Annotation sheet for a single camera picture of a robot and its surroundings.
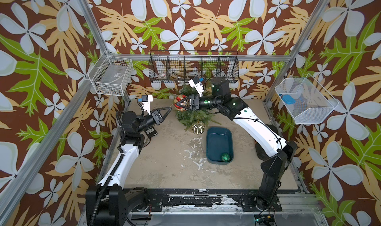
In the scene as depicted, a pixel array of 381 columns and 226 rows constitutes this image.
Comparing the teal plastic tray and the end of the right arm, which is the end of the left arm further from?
the teal plastic tray

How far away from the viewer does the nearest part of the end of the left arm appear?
24.8 inches

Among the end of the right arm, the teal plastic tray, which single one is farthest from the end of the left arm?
the teal plastic tray
